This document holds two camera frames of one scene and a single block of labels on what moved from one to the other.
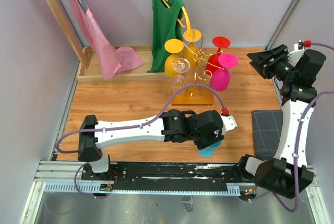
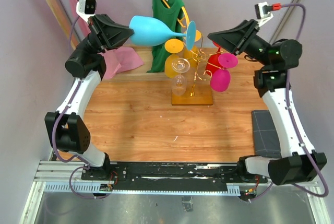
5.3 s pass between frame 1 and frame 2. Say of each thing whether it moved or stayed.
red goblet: stayed
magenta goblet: stayed
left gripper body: moved
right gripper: moved
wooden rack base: stayed
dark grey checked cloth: stayed
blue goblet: moved
